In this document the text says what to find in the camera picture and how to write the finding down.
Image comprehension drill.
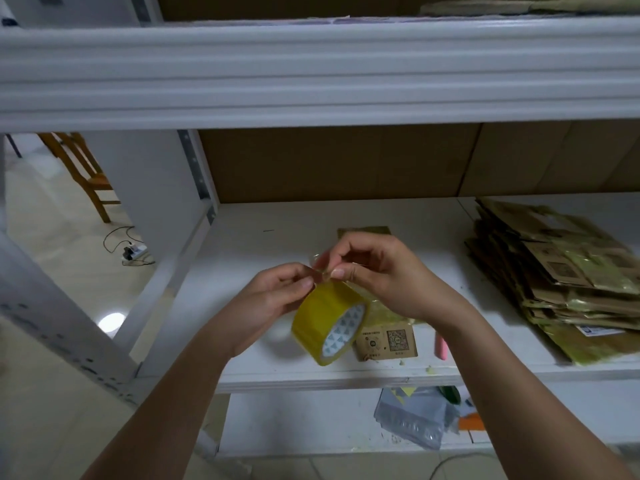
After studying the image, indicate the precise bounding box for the labelled taped cardboard box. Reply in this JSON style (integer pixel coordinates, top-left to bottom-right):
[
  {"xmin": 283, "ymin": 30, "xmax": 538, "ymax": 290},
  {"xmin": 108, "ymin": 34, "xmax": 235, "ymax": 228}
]
[{"xmin": 334, "ymin": 225, "xmax": 420, "ymax": 363}]

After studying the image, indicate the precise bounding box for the person's left forearm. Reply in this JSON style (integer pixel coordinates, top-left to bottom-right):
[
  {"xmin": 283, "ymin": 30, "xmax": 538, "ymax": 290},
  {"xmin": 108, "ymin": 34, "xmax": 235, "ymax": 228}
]
[{"xmin": 80, "ymin": 329, "xmax": 238, "ymax": 480}]

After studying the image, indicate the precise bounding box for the package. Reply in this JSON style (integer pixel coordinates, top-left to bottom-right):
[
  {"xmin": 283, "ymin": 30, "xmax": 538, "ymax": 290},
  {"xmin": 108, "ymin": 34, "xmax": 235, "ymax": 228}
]
[{"xmin": 419, "ymin": 0, "xmax": 640, "ymax": 19}]

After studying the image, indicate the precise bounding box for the white metal shelf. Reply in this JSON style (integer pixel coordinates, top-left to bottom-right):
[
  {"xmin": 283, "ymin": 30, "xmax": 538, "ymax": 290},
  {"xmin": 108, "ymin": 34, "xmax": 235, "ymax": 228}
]
[{"xmin": 0, "ymin": 0, "xmax": 640, "ymax": 461}]

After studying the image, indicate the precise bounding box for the pink utility knife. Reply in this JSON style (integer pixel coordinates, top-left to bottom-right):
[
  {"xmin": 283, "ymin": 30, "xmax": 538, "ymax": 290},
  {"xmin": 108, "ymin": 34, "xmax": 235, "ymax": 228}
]
[{"xmin": 432, "ymin": 329, "xmax": 452, "ymax": 363}]

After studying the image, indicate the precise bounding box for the person's left hand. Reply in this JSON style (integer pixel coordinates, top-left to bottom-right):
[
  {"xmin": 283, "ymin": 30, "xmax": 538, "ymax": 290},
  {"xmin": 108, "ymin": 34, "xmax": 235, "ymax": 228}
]
[{"xmin": 204, "ymin": 261, "xmax": 317, "ymax": 362}]

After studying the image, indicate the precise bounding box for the yellow tape roll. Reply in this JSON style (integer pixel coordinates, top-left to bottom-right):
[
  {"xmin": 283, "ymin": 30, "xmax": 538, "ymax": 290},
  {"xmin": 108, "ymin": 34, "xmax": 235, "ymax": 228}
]
[{"xmin": 290, "ymin": 279, "xmax": 372, "ymax": 368}]

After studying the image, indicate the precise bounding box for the stack of cardboard boxes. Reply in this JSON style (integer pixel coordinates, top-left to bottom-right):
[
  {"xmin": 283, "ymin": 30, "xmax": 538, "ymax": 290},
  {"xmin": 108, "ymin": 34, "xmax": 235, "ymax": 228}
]
[{"xmin": 464, "ymin": 197, "xmax": 640, "ymax": 368}]

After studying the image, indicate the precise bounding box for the white power strip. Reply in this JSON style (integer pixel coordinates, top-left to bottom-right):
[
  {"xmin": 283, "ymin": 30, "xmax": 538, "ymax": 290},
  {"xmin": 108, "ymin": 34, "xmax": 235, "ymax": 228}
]
[{"xmin": 121, "ymin": 239, "xmax": 154, "ymax": 269}]

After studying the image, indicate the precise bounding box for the wooden chair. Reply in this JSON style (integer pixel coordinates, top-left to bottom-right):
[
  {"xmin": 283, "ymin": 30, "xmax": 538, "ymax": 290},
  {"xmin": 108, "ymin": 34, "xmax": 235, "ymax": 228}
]
[{"xmin": 37, "ymin": 131, "xmax": 122, "ymax": 225}]

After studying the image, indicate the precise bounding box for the person's right forearm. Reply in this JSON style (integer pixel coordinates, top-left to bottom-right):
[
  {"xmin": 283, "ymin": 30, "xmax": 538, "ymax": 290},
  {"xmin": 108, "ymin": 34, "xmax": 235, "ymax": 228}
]
[{"xmin": 440, "ymin": 295, "xmax": 636, "ymax": 480}]

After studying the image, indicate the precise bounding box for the orange plastic object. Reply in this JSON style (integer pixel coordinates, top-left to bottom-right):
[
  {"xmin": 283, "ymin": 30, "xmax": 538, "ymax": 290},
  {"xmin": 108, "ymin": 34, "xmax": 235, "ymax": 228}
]
[{"xmin": 457, "ymin": 409, "xmax": 490, "ymax": 434}]

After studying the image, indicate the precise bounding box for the person's right hand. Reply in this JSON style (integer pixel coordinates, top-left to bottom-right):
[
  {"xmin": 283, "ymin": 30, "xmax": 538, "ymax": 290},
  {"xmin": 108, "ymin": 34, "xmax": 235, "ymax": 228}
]
[{"xmin": 314, "ymin": 229, "xmax": 472, "ymax": 332}]

